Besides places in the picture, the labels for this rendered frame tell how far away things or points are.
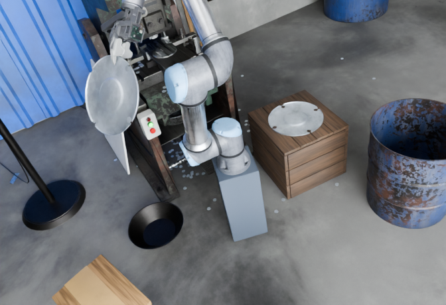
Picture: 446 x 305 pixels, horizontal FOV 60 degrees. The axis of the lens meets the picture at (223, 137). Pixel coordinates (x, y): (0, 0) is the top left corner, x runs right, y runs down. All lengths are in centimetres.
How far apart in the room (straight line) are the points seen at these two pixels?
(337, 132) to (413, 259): 67
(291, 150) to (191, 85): 84
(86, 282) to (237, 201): 71
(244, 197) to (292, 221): 38
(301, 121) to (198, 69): 97
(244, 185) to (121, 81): 70
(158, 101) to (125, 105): 58
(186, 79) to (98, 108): 45
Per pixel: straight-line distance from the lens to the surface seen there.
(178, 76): 120
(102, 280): 170
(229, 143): 158
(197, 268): 198
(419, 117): 210
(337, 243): 199
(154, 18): 196
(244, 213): 186
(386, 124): 206
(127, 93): 140
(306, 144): 194
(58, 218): 247
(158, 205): 221
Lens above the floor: 165
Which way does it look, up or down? 40 degrees down
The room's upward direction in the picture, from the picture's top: 12 degrees counter-clockwise
